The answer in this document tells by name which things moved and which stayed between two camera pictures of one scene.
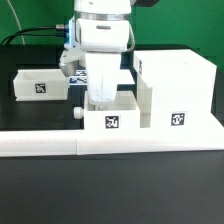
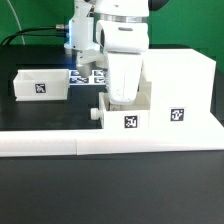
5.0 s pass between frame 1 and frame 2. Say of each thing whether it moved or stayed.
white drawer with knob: moved
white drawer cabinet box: stayed
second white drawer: stayed
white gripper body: moved
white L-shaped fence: stayed
